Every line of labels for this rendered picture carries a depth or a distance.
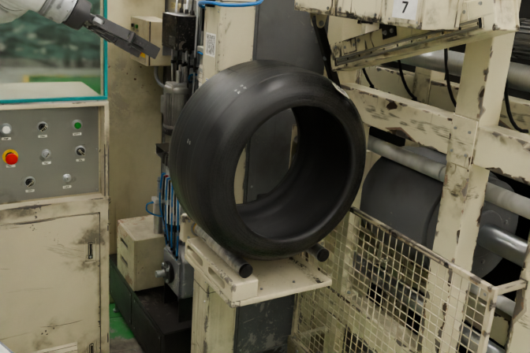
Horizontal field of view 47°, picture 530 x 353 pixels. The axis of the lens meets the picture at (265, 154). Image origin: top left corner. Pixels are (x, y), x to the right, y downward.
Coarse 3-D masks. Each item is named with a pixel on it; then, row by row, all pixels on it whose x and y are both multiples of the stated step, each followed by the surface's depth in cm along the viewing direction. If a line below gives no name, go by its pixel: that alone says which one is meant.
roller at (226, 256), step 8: (200, 232) 202; (208, 240) 197; (216, 248) 192; (224, 248) 189; (224, 256) 187; (232, 256) 185; (240, 256) 184; (232, 264) 183; (240, 264) 180; (248, 264) 180; (240, 272) 179; (248, 272) 180
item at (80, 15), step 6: (78, 0) 140; (84, 0) 142; (78, 6) 140; (84, 6) 141; (90, 6) 142; (72, 12) 140; (78, 12) 140; (84, 12) 141; (72, 18) 140; (78, 18) 141; (84, 18) 141; (90, 18) 142; (66, 24) 142; (72, 24) 142; (78, 24) 142; (90, 24) 144; (102, 30) 145
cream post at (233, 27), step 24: (216, 0) 195; (240, 0) 195; (216, 24) 196; (240, 24) 197; (216, 48) 197; (240, 48) 200; (216, 72) 199; (240, 168) 213; (240, 192) 216; (192, 312) 234; (216, 312) 225; (192, 336) 237; (216, 336) 229
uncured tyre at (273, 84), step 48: (192, 96) 181; (240, 96) 166; (288, 96) 169; (336, 96) 178; (192, 144) 169; (240, 144) 165; (336, 144) 206; (192, 192) 170; (288, 192) 214; (336, 192) 203; (240, 240) 175; (288, 240) 183
